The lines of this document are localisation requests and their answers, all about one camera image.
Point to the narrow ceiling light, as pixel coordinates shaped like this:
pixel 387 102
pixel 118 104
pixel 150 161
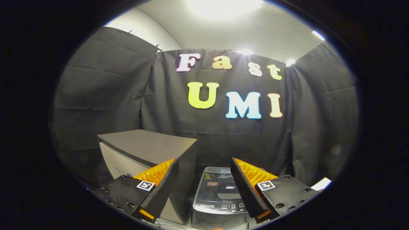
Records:
pixel 318 35

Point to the large ceiling light panel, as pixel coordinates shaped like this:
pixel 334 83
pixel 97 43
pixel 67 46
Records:
pixel 223 8

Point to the black backdrop cloth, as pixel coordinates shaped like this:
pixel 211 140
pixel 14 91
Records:
pixel 111 95

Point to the ceiling light behind backdrop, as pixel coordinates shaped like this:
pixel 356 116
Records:
pixel 244 51

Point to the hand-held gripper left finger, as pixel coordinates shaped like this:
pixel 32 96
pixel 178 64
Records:
pixel 164 188

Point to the small ceiling light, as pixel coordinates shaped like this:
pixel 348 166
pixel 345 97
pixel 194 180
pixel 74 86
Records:
pixel 290 62

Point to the white paper sheet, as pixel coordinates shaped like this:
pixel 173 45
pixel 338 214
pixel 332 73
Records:
pixel 321 184

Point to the grey washing machine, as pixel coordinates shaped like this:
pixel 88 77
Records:
pixel 207 220

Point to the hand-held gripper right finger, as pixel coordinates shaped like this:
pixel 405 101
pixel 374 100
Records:
pixel 244 188

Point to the grey cabinet with dark top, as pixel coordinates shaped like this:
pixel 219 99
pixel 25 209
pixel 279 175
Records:
pixel 147 147

